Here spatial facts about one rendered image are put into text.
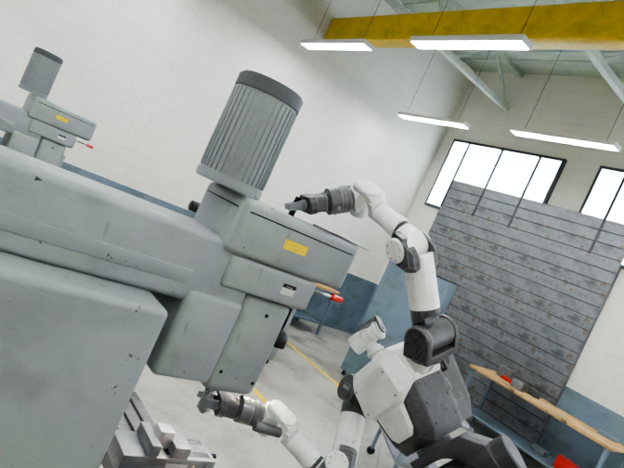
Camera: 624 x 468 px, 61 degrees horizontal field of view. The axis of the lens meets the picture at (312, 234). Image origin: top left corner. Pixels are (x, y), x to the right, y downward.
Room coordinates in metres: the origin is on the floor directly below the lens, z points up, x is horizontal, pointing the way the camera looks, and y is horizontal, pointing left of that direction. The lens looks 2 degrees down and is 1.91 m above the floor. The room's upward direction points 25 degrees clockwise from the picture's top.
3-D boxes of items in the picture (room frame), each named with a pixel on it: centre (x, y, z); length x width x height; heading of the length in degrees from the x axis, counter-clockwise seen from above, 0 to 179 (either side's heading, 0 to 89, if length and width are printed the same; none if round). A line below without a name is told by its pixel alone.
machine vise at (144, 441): (1.83, 0.16, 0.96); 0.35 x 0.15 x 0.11; 127
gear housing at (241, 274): (1.67, 0.12, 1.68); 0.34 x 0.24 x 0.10; 129
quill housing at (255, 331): (1.69, 0.09, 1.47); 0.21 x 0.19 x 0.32; 39
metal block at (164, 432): (1.82, 0.18, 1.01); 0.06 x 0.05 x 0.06; 37
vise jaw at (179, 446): (1.85, 0.14, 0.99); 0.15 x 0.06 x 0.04; 37
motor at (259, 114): (1.54, 0.28, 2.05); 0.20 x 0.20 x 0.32
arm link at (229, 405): (1.73, 0.00, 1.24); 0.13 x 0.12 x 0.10; 20
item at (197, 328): (1.58, 0.24, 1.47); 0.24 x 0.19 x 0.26; 39
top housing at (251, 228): (1.69, 0.10, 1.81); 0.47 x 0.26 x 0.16; 129
